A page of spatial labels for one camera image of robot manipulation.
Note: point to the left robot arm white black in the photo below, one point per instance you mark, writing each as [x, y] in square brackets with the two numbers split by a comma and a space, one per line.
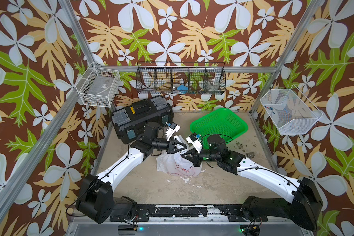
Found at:
[96, 200]

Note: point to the aluminium frame post left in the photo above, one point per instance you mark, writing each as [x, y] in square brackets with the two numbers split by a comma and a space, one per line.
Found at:
[41, 63]

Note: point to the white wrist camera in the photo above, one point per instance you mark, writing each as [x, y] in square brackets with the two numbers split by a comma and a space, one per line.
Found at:
[172, 128]
[195, 140]

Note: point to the white wire basket right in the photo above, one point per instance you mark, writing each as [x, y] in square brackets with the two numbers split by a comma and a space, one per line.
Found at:
[290, 110]

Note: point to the green plastic perforated basket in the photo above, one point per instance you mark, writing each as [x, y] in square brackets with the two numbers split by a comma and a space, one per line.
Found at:
[221, 121]

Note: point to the aluminium frame post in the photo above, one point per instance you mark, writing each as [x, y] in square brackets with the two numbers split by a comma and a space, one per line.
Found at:
[41, 63]
[298, 32]

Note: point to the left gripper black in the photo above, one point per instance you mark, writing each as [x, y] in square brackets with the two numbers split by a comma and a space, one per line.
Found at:
[171, 145]

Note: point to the black wire basket rear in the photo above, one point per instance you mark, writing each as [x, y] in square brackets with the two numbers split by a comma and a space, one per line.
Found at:
[165, 77]

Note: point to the white wire basket left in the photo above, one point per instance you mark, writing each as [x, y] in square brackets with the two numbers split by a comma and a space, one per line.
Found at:
[98, 86]

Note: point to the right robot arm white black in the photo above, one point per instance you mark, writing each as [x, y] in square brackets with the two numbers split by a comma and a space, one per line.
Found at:
[298, 200]

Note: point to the white plastic shopping bag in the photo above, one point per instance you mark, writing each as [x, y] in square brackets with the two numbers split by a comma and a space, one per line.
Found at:
[175, 165]

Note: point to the white wire basket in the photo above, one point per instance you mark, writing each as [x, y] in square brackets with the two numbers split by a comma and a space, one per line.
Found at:
[98, 86]
[290, 110]

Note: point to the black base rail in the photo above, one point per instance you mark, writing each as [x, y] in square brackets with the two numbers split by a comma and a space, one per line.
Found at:
[233, 213]

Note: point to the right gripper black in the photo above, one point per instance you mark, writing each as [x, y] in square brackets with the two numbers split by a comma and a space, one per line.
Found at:
[194, 159]

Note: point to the black tool case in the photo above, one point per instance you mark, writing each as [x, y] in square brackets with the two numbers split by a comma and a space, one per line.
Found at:
[129, 122]

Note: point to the blue object in rear basket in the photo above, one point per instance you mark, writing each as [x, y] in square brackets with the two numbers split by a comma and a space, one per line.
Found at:
[182, 89]

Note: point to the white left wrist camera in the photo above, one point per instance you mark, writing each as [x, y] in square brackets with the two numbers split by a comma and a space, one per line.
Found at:
[172, 128]

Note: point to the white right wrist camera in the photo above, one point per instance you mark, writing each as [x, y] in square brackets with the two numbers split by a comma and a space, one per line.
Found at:
[195, 140]

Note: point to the aluminium frame post right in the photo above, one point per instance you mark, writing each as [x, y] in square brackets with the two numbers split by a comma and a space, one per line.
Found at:
[298, 32]

